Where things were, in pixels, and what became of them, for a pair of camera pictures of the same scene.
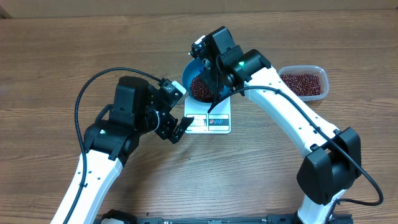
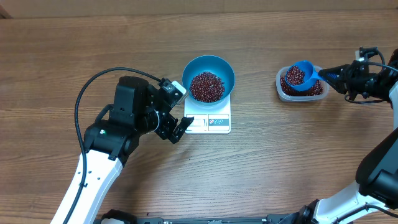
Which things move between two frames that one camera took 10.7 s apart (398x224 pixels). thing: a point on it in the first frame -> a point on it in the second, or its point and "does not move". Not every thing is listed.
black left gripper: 165,132 does not move
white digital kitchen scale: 217,121 does not move
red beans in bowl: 199,90 does not move
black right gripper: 211,79 -> 346,76
